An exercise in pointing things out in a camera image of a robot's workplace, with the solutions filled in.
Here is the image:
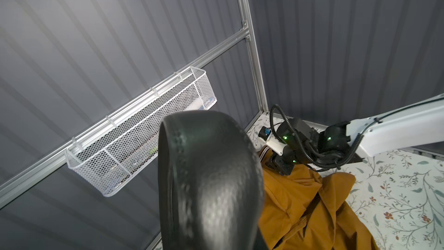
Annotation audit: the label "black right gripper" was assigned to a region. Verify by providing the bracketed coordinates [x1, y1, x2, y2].
[266, 145, 298, 176]

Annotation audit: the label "mustard brown trousers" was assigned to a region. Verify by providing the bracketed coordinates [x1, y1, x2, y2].
[259, 165, 378, 250]

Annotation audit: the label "black leather belt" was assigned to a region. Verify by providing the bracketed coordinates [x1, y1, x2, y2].
[158, 111, 267, 250]

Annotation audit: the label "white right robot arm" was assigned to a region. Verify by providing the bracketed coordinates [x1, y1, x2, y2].
[258, 95, 444, 175]

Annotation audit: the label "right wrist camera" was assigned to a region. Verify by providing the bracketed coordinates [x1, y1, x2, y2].
[258, 126, 286, 156]

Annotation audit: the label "white wire mesh basket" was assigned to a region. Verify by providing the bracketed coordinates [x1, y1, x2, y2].
[65, 67, 217, 197]

